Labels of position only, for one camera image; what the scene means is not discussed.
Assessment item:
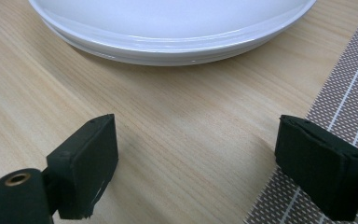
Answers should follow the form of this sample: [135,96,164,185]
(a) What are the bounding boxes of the white plate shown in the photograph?
[27,0,319,67]

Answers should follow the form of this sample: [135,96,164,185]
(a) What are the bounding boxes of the brown white striped woven placemat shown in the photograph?
[242,0,358,224]

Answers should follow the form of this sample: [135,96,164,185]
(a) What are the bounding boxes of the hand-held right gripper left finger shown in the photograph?
[46,113,119,220]

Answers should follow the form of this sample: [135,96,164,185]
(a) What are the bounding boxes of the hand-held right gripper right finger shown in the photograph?
[274,114,358,222]

